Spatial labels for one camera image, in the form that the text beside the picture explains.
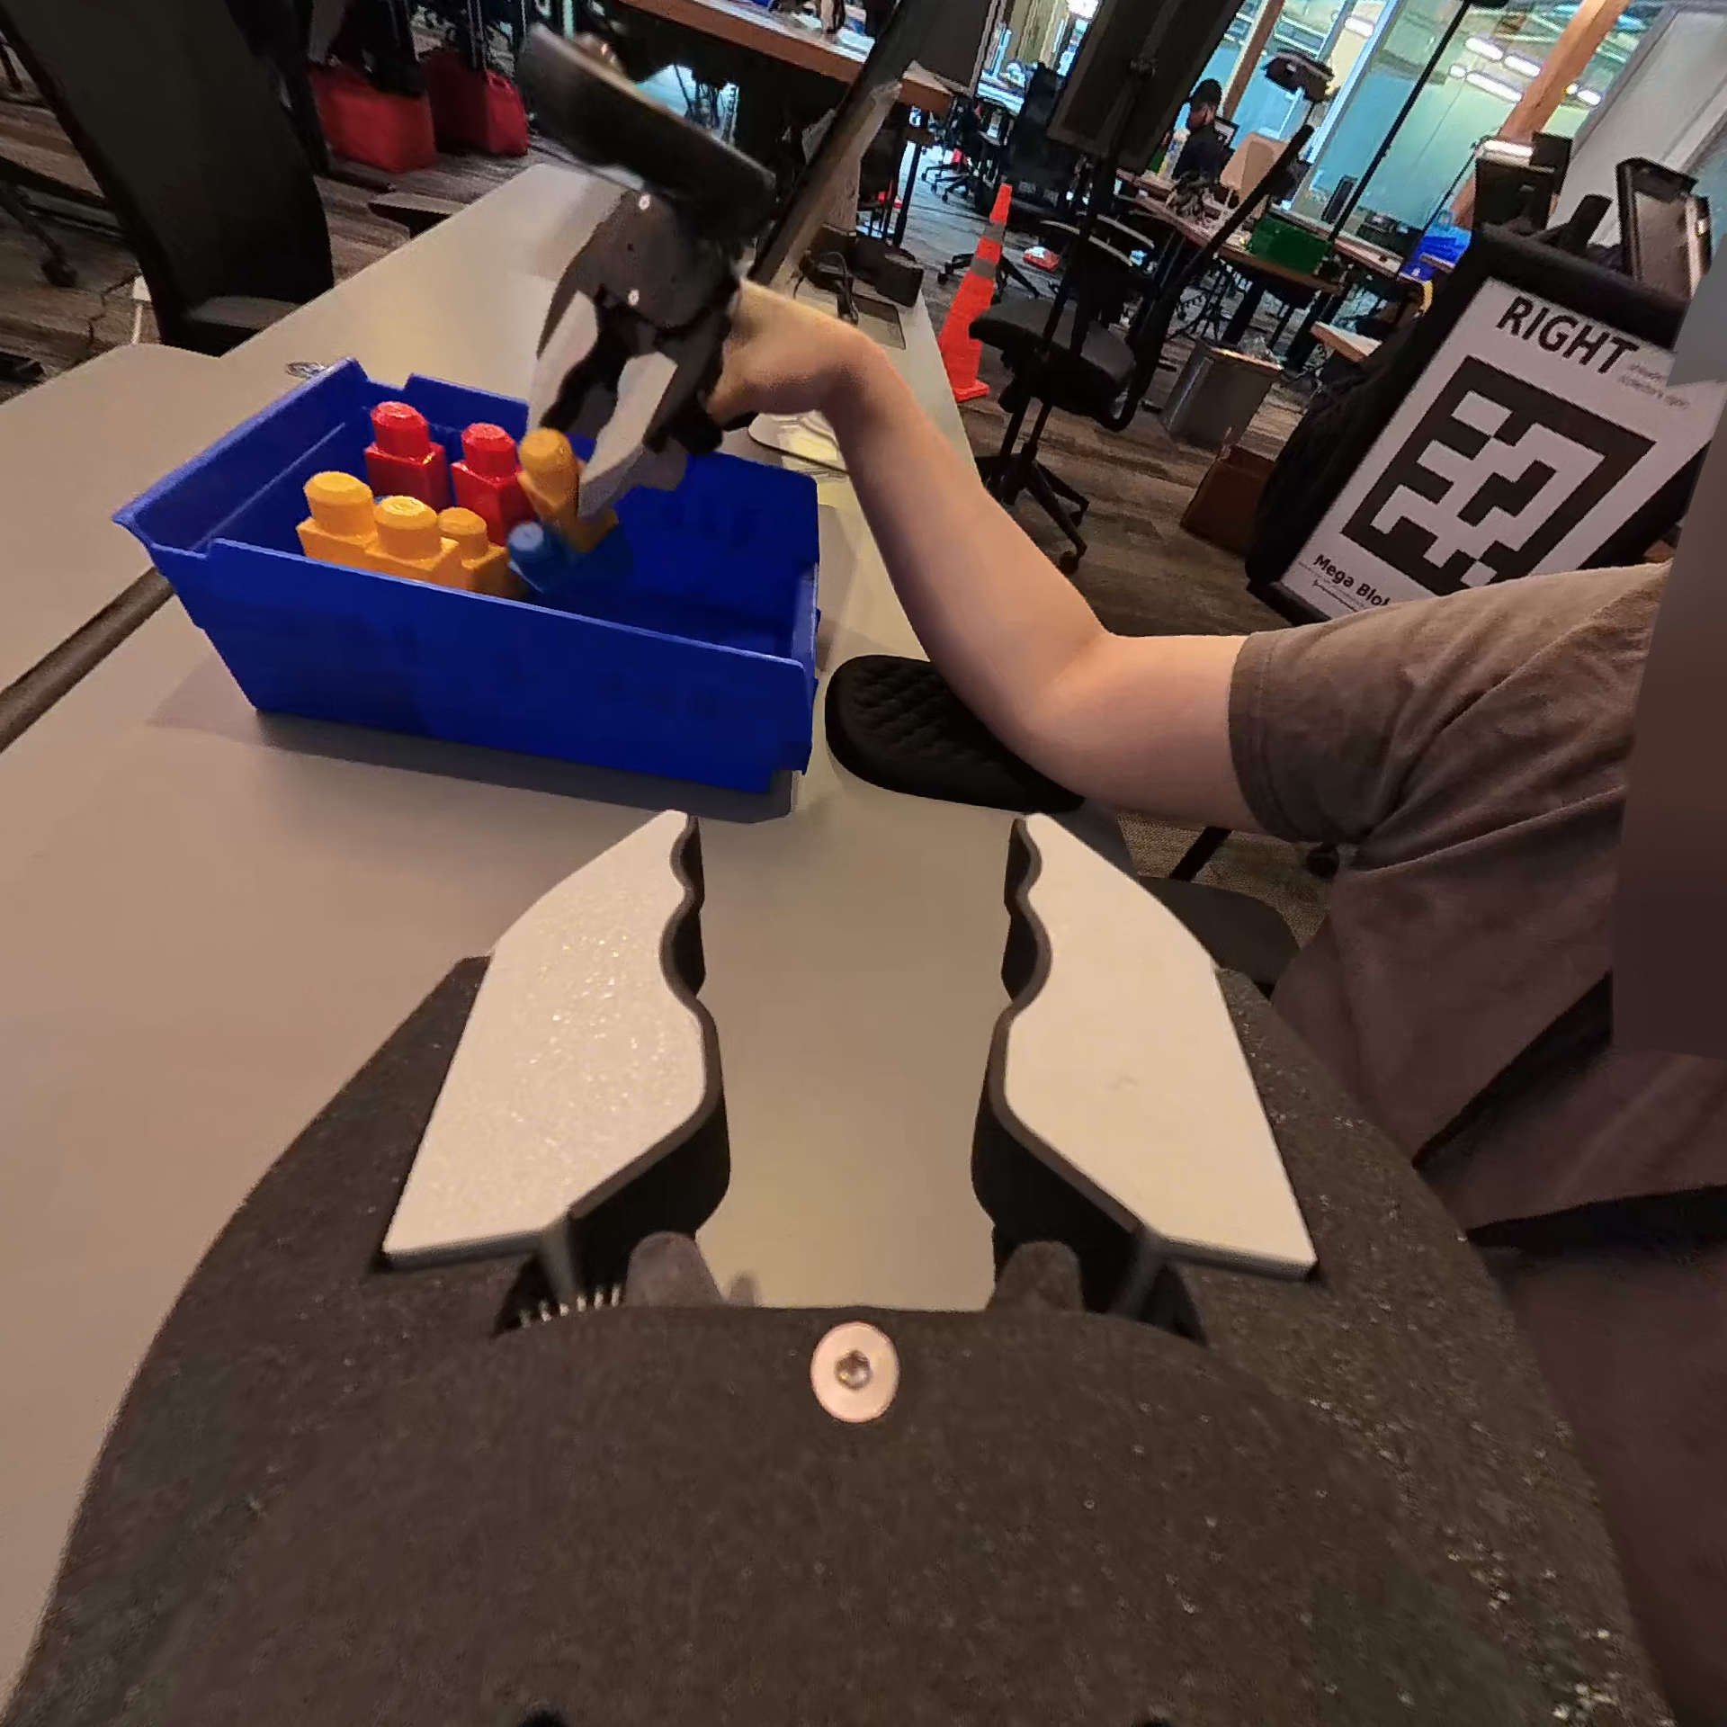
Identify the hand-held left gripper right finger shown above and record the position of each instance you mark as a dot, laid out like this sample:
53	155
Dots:
1147	1093

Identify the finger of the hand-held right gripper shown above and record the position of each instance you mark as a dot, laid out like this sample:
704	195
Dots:
559	343
627	460

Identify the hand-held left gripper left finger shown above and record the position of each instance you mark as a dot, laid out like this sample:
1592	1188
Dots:
565	1079

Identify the blue two-stud block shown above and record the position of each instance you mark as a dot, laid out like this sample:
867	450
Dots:
580	574

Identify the blue plastic bin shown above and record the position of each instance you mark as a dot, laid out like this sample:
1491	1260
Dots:
539	676

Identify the person's right forearm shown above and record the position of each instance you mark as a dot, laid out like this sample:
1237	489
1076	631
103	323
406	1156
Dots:
971	580

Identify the person's right hand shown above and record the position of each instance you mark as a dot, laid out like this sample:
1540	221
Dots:
797	365

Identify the red crate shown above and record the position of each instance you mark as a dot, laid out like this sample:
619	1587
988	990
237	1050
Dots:
370	122
480	105

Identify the orange traffic cone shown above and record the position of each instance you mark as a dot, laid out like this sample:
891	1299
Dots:
980	312

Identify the black upright panel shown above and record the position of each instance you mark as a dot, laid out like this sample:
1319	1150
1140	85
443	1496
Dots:
201	175

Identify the black wrist rest pad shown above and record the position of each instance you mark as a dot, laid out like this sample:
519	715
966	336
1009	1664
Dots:
945	728

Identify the black tilted panel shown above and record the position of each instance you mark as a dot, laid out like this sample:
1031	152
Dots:
1133	69

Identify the grey trash can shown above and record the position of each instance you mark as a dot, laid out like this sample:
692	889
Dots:
1222	392

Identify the brown box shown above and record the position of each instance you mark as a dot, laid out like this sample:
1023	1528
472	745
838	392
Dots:
1228	493

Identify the green storage crate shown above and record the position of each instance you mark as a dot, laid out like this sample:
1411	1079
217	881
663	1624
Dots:
1295	241

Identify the black-white marker sign stand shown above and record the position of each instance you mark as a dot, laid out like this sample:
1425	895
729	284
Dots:
1484	460

